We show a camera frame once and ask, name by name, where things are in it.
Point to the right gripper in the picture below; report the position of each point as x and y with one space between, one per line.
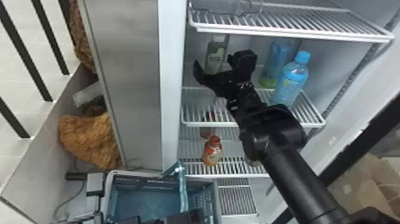
223 84

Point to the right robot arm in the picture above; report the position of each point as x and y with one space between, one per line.
281 162

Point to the blue bottle with green label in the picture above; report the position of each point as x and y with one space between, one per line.
276 62

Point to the clear box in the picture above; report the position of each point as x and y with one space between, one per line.
225 6

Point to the white fridge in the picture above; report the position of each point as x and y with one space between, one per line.
140 78

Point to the orange bottle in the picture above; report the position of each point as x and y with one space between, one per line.
212 153

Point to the brown fluffy towel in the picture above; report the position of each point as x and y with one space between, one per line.
80 37
89 140

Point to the blue basket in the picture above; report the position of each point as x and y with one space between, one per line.
147 203

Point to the cardboard box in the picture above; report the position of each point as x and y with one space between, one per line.
375 187

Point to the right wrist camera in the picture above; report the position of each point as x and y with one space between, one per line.
245 62

